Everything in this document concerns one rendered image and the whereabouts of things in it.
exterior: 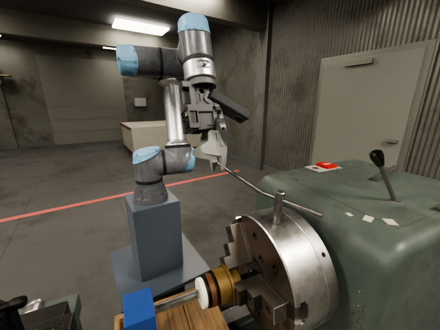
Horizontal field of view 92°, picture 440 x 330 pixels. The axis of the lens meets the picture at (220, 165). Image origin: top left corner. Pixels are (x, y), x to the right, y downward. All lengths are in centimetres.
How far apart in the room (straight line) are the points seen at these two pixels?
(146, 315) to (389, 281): 49
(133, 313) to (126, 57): 57
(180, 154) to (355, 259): 70
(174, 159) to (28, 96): 892
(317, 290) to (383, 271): 13
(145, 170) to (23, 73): 894
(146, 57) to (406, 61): 323
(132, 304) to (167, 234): 50
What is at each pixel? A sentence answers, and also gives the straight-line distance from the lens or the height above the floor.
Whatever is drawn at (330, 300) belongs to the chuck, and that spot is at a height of 110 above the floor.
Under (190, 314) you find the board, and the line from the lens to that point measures 82.
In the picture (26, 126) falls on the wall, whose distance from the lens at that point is 977.
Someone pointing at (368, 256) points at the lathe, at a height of 122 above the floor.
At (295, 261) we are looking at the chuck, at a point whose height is 119.
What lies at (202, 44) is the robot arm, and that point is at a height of 165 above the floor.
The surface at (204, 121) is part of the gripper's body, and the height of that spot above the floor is 148.
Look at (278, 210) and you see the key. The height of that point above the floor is 128.
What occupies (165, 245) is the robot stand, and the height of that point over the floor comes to 89.
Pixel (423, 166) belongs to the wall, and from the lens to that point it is 354.
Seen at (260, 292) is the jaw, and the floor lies 111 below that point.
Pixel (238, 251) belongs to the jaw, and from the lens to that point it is 61.
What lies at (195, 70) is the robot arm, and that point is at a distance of 52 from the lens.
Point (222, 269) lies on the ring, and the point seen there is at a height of 112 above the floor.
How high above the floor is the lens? 153
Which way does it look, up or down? 17 degrees down
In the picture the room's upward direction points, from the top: straight up
